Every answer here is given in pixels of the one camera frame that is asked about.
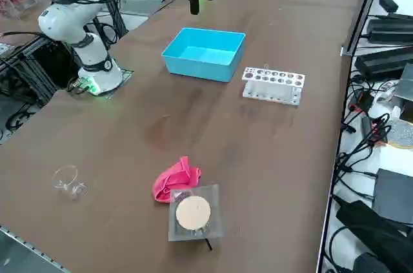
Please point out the pink rag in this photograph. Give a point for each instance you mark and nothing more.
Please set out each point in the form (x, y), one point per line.
(175, 179)

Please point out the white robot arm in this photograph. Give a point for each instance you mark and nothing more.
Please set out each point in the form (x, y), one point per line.
(64, 21)

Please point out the blue plastic storage box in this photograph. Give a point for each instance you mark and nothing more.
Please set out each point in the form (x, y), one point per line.
(193, 71)

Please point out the dark cardboard box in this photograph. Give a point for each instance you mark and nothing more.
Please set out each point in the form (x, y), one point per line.
(405, 86)

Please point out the black flat box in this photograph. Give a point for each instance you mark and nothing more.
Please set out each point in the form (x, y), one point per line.
(393, 195)

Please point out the clear test tube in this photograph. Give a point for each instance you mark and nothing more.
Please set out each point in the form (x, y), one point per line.
(266, 68)

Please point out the white test tube rack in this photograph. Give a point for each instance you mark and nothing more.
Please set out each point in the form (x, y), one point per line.
(296, 95)

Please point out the small black power adapter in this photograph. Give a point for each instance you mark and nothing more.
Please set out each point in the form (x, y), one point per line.
(388, 3)

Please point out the black red connector block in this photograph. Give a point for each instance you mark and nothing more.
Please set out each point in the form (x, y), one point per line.
(363, 102)

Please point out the round beige disc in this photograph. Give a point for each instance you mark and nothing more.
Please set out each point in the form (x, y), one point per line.
(193, 213)

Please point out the clear glass beaker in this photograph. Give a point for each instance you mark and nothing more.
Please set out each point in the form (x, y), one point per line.
(75, 189)

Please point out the round grey disc gold rim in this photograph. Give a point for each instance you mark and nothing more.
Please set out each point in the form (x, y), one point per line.
(401, 134)

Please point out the thin black stick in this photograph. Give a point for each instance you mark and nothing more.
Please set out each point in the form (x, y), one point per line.
(208, 244)

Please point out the aluminium camera post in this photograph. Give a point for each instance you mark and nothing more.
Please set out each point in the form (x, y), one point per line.
(363, 5)

